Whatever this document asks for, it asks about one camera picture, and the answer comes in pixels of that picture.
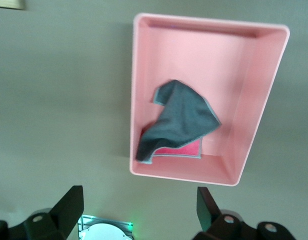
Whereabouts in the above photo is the pink and grey cloth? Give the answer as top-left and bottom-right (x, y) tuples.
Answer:
(135, 79), (222, 165)

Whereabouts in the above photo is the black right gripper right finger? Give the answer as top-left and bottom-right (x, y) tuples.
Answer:
(192, 187), (296, 240)

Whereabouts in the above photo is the wooden cutting board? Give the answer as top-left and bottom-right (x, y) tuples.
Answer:
(0, 0), (27, 11)

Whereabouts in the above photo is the pink plastic bin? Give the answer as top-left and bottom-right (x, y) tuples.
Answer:
(129, 12), (291, 187)

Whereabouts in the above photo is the brown table cover sheet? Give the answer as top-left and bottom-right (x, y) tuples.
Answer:
(0, 0), (308, 240)

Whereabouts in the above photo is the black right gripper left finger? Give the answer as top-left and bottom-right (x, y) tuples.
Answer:
(0, 185), (85, 240)

